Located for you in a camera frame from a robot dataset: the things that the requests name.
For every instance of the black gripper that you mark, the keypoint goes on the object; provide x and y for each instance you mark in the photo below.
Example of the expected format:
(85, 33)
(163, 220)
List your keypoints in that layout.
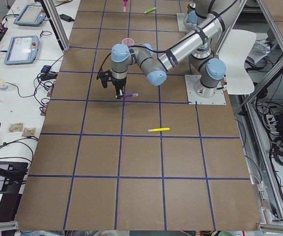
(118, 83)

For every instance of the purple highlighter pen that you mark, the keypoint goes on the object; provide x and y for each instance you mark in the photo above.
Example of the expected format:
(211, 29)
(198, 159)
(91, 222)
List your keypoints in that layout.
(130, 95)

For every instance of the pink highlighter pen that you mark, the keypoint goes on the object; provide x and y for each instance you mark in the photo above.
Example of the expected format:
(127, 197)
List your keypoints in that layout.
(124, 5)

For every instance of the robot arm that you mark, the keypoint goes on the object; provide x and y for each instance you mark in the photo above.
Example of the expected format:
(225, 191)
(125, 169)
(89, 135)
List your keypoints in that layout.
(214, 17)

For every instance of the pink mesh cup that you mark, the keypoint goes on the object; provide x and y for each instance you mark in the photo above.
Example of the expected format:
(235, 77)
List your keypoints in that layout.
(128, 41)

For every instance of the white paper cup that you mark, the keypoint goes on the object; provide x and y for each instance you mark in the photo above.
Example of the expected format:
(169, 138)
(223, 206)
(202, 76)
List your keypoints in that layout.
(3, 84)

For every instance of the yellow highlighter pen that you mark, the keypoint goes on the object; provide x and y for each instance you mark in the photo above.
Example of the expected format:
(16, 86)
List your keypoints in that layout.
(159, 129)

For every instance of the black power adapter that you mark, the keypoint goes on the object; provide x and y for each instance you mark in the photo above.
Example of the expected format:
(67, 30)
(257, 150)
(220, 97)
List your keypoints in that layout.
(66, 18)

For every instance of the green highlighter pen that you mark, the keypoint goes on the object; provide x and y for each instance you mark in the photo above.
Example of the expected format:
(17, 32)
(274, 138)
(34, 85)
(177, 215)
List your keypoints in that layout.
(150, 10)

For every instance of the teach pendant tablet near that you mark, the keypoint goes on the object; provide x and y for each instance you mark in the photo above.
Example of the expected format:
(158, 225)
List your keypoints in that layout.
(22, 50)

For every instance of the teach pendant tablet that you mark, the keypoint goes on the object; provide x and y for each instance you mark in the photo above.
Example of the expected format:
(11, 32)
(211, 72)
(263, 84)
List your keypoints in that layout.
(22, 50)
(31, 15)

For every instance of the teach pendant tablet far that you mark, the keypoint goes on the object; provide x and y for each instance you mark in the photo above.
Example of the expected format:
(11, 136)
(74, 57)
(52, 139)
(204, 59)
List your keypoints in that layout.
(31, 15)

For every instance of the white plastic chair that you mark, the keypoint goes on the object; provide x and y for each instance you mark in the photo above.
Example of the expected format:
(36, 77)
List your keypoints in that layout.
(234, 53)

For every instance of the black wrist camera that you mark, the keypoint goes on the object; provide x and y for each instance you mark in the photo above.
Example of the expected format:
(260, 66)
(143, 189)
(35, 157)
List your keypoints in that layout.
(104, 77)

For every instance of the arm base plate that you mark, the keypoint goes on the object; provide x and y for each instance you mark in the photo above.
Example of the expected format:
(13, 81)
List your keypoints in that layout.
(181, 22)
(199, 95)

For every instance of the aluminium frame post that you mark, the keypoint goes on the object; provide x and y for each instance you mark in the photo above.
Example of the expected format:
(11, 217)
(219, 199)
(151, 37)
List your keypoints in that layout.
(56, 24)

